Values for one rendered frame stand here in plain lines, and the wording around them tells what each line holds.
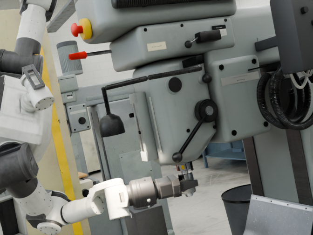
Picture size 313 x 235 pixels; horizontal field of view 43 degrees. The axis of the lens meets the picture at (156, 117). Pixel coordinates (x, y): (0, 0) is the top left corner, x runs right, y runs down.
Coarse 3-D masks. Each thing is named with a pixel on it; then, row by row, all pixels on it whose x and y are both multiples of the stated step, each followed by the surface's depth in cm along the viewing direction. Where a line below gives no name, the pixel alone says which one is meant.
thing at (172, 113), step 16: (160, 64) 117; (176, 64) 118; (160, 80) 117; (176, 80) 117; (192, 80) 121; (160, 96) 117; (176, 96) 118; (192, 96) 120; (208, 96) 123; (160, 112) 118; (176, 112) 118; (192, 112) 120; (160, 128) 119; (176, 128) 118; (192, 128) 120; (208, 128) 122; (160, 144) 120; (176, 144) 118; (192, 144) 120; (160, 160) 123; (192, 160) 124
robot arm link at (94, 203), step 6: (108, 180) 125; (114, 180) 125; (120, 180) 126; (96, 186) 127; (102, 186) 126; (108, 186) 125; (90, 192) 128; (96, 192) 128; (102, 192) 130; (90, 198) 128; (96, 198) 131; (102, 198) 132; (90, 204) 128; (96, 204) 130; (102, 204) 132; (90, 210) 128; (96, 210) 129; (102, 210) 131
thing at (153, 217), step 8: (136, 208) 162; (144, 208) 161; (152, 208) 160; (160, 208) 161; (136, 216) 158; (144, 216) 159; (152, 216) 160; (160, 216) 161; (128, 224) 174; (136, 224) 158; (144, 224) 159; (152, 224) 160; (160, 224) 161; (128, 232) 178; (136, 232) 161; (144, 232) 159; (152, 232) 160; (160, 232) 161
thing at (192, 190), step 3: (186, 177) 127; (189, 177) 127; (192, 177) 128; (180, 180) 128; (189, 189) 127; (192, 189) 128; (195, 189) 129; (183, 192) 128; (186, 192) 127; (189, 192) 127; (192, 192) 128
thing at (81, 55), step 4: (80, 52) 125; (84, 52) 125; (92, 52) 127; (96, 52) 128; (100, 52) 128; (104, 52) 129; (108, 52) 129; (68, 56) 124; (72, 56) 124; (76, 56) 124; (80, 56) 125; (84, 56) 125
